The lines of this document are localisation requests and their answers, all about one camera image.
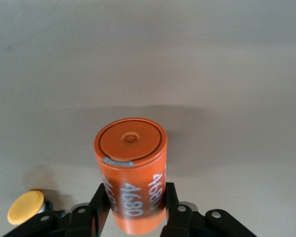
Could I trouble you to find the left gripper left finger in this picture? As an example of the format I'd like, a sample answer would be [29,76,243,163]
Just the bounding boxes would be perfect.
[69,182,111,237]

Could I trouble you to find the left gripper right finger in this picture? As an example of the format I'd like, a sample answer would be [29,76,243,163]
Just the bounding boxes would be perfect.
[161,182,205,237]

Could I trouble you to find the yellow mushroom push button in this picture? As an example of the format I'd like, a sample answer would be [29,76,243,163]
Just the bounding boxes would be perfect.
[6,189,55,226]

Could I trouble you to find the orange cylinder printed 4680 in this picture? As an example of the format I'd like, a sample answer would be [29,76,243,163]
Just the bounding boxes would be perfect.
[93,118,168,235]

